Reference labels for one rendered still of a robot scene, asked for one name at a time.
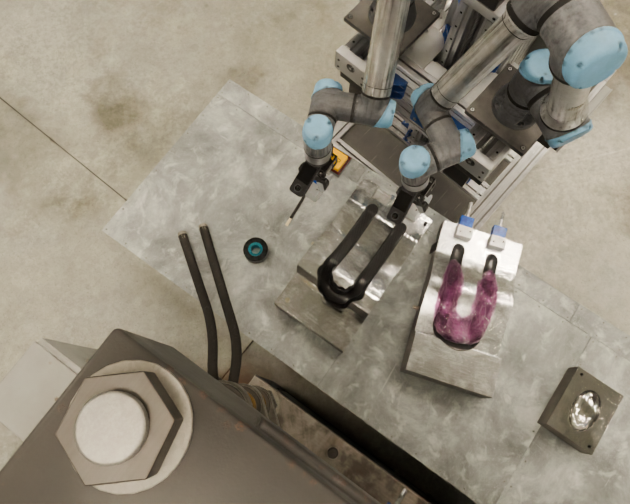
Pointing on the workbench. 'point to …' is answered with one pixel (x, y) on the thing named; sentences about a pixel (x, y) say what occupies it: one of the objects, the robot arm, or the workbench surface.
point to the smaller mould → (580, 410)
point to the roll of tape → (256, 247)
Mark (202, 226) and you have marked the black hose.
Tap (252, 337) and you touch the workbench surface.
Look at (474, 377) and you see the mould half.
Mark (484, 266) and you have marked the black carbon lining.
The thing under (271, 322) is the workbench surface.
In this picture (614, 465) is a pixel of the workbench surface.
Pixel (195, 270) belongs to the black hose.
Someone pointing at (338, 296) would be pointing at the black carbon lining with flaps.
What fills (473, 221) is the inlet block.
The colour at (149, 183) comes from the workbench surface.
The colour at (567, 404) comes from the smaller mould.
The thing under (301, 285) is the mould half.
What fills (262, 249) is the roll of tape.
